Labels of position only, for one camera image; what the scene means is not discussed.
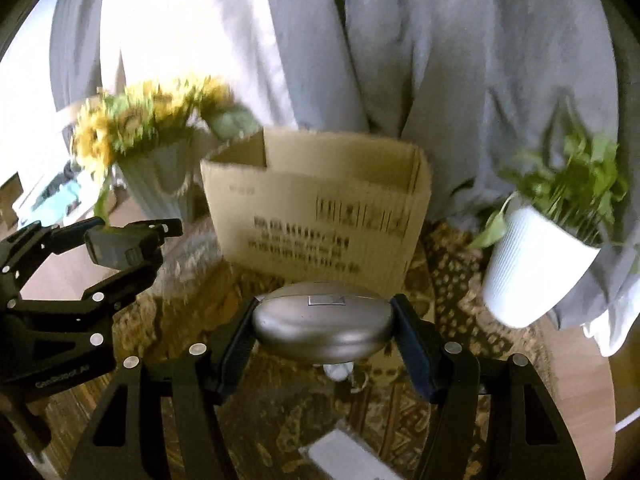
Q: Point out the white packaged remote control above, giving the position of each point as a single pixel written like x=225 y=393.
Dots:
x=340 y=454

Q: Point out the black rectangular device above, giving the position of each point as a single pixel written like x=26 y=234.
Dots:
x=123 y=248

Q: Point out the white pot green plant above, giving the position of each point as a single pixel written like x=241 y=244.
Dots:
x=547 y=233

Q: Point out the silver oval case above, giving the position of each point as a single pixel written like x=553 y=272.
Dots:
x=323 y=322

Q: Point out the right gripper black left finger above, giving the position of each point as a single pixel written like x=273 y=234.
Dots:
x=147 y=409

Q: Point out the grey curtain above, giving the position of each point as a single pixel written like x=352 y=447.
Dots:
x=473 y=82

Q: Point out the cardboard box with print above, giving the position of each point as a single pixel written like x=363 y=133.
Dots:
x=313 y=205

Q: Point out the small white blue figurine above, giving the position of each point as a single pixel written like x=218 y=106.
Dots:
x=356 y=378

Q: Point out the beige curtain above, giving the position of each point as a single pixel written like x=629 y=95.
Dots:
x=167 y=39

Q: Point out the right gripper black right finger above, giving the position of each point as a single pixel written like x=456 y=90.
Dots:
x=499 y=411

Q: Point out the sunflower bouquet in vase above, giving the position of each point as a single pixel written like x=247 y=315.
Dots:
x=153 y=134

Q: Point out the patterned persian table rug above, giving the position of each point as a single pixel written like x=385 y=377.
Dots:
x=281 y=405

